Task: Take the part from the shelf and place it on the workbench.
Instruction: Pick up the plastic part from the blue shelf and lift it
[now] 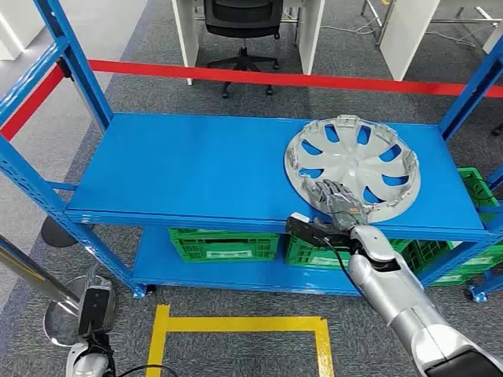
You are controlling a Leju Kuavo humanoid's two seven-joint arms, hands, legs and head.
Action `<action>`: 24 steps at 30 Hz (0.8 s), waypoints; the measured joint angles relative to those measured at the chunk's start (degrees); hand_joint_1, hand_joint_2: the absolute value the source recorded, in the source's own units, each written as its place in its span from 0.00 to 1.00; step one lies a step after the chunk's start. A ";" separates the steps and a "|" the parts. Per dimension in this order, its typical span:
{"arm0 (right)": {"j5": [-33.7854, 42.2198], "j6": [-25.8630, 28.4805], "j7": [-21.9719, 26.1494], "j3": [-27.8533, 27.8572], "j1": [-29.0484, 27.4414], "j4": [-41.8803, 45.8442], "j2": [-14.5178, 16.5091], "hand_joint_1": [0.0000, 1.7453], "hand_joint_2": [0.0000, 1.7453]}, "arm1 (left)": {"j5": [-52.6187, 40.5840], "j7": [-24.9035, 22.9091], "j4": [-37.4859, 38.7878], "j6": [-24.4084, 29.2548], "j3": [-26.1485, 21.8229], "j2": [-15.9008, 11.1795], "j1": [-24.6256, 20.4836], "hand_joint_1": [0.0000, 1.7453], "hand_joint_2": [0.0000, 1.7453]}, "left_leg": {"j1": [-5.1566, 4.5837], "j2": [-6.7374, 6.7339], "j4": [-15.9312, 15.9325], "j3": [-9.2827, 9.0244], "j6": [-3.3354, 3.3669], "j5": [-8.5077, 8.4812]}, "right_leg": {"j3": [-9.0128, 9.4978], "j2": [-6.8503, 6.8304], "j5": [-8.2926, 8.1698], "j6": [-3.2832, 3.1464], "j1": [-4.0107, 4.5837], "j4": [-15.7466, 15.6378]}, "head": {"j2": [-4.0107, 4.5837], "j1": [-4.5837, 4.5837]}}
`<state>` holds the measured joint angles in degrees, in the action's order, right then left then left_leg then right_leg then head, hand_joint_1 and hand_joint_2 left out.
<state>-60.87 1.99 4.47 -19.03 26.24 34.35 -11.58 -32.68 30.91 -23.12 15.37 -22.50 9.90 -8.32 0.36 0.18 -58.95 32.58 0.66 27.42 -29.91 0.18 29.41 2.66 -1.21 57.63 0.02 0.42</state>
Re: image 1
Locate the yellow tape square outline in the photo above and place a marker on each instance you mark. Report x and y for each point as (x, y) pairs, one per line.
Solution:
(236, 323)

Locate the white desk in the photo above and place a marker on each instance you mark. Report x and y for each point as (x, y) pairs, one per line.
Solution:
(408, 36)
(184, 36)

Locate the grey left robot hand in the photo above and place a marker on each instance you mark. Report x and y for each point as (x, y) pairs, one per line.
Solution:
(112, 307)

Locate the blue steel shelf rack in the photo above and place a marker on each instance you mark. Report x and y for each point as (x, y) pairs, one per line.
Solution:
(196, 166)
(479, 295)

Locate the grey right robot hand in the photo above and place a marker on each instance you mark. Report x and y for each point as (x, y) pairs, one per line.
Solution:
(341, 205)

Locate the silver plastic wheel hubcap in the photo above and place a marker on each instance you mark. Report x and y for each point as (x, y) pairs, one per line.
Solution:
(350, 166)

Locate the chrome barrier stanchion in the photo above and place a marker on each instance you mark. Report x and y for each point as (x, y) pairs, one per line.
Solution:
(23, 270)

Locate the red barrier belt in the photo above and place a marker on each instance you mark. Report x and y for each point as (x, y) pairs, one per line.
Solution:
(27, 106)
(275, 78)

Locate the black round stanchion base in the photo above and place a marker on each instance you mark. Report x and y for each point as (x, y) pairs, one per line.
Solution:
(59, 234)

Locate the green plastic crate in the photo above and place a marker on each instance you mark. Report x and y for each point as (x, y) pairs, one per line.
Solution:
(399, 244)
(471, 179)
(310, 257)
(471, 270)
(228, 254)
(220, 235)

